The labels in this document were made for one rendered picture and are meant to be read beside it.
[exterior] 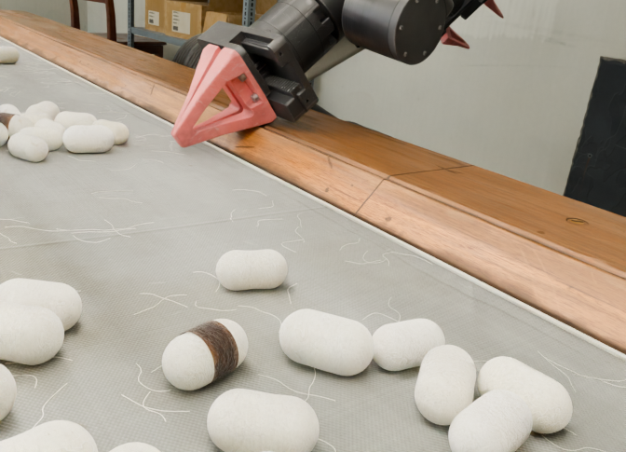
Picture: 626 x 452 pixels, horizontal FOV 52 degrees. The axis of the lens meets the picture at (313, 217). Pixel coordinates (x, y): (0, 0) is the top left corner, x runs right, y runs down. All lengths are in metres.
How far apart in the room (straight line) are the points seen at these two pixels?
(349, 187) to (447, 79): 2.29
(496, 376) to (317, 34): 0.36
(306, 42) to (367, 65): 2.46
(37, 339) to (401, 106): 2.66
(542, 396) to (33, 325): 0.17
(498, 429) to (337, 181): 0.26
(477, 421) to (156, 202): 0.26
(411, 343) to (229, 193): 0.22
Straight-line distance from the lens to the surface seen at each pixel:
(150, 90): 0.70
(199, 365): 0.22
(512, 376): 0.23
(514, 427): 0.21
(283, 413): 0.19
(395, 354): 0.24
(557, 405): 0.23
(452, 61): 2.69
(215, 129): 0.52
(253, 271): 0.29
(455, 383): 0.22
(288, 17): 0.53
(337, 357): 0.23
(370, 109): 2.98
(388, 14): 0.49
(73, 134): 0.50
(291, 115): 0.50
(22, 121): 0.53
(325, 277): 0.32
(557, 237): 0.36
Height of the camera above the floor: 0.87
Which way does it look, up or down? 20 degrees down
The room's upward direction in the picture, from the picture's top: 6 degrees clockwise
